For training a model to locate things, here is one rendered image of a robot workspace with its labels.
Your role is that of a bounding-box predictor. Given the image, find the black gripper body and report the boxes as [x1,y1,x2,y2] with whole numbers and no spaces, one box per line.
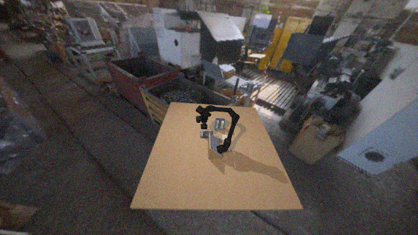
[201,117,208,129]

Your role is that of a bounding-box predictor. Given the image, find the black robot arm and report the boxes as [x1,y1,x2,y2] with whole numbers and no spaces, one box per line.
[196,105,240,154]

